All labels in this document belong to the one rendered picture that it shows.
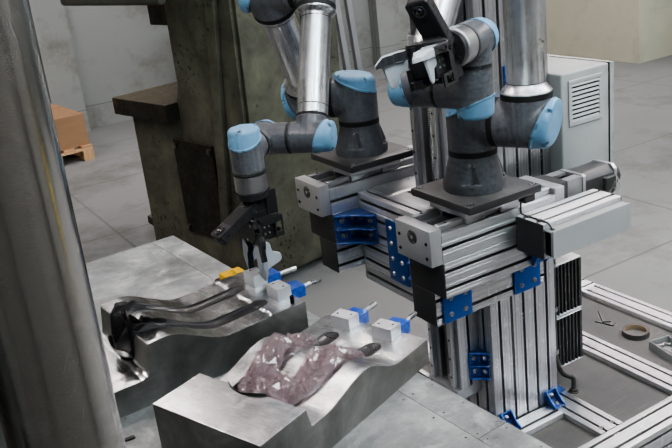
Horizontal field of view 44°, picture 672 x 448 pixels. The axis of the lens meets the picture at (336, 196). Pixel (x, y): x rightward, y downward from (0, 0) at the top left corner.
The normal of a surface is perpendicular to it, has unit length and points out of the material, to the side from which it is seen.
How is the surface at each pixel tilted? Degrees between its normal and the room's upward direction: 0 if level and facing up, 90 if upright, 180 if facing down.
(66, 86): 90
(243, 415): 0
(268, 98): 93
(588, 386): 0
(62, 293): 90
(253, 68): 93
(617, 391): 0
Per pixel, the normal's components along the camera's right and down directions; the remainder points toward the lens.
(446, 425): -0.11, -0.94
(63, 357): 0.65, 0.17
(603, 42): -0.84, 0.25
